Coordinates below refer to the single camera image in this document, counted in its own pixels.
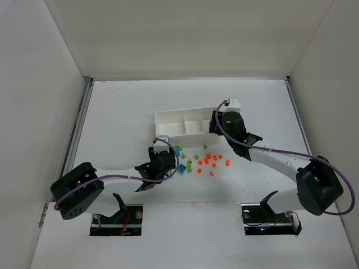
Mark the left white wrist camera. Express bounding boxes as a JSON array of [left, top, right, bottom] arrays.
[[153, 135, 169, 154]]

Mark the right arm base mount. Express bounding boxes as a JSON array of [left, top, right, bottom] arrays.
[[241, 203, 302, 236]]

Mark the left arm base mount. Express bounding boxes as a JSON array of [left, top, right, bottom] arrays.
[[90, 204, 144, 237]]

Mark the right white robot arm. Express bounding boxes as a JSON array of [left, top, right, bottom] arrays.
[[209, 110, 344, 216]]

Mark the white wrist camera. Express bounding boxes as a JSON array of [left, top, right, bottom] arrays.
[[153, 135, 169, 154], [224, 98, 241, 113]]

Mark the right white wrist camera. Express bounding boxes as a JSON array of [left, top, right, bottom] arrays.
[[224, 98, 241, 113]]

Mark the large blue lego brick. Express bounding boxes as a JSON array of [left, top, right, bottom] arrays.
[[177, 164, 187, 175]]

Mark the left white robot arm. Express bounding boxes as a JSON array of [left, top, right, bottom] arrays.
[[50, 147, 180, 221]]

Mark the white three-compartment sorting tray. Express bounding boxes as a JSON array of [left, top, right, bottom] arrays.
[[154, 107, 220, 147]]

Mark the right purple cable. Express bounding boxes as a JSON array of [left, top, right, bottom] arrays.
[[214, 100, 355, 216]]

